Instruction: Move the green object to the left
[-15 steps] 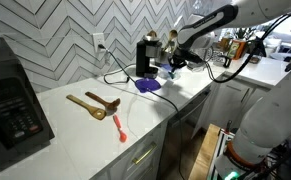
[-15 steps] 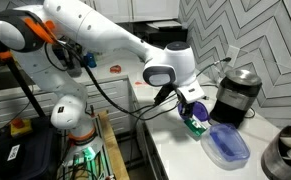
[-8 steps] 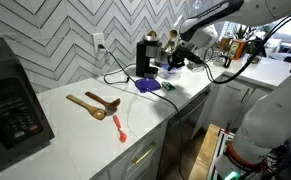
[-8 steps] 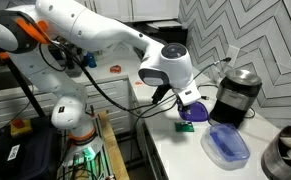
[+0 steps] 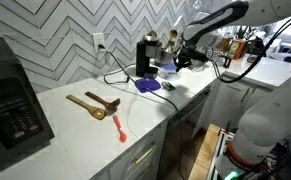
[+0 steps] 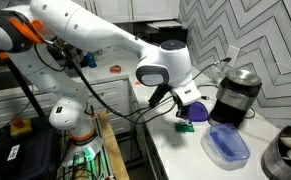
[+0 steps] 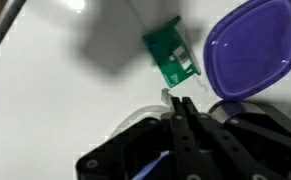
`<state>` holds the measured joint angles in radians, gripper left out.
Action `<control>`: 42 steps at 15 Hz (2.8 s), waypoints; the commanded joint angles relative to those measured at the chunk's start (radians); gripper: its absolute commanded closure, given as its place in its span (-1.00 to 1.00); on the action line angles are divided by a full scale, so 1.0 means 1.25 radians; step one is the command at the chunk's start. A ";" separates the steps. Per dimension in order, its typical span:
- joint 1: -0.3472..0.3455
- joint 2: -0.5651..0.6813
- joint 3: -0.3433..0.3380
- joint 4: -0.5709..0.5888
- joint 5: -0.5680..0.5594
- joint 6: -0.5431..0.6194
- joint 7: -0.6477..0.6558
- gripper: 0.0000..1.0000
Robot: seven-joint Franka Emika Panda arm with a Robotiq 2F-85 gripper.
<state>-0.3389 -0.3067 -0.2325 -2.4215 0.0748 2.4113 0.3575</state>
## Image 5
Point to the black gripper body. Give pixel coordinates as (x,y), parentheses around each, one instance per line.
(190,56)

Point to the green circuit board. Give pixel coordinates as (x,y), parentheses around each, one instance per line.
(168,86)

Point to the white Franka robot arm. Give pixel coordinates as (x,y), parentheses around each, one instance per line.
(268,120)

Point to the clear container with blue lid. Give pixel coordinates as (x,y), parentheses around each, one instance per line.
(168,71)

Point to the wooden spoon in holder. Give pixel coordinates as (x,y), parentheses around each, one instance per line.
(172,36)

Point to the black and steel coffee maker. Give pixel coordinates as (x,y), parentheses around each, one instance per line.
(144,60)

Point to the purple plastic lid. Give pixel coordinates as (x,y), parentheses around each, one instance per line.
(147,85)

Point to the orange and green box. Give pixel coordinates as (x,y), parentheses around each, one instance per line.
(235,49)

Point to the potted green plant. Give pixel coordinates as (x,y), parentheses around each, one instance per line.
(242,32)

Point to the dark wooden spoon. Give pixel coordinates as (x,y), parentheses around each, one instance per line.
(105,102)

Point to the red silicone spatula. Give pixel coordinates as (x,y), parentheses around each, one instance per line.
(119,128)

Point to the wooden plank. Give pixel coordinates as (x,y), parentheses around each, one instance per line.
(203,153)

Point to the light wooden spoon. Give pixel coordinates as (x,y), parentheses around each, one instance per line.
(88,108)

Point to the black microwave oven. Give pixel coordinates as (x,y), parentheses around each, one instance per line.
(11,106)

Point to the white wall outlet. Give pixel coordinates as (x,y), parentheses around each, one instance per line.
(98,40)

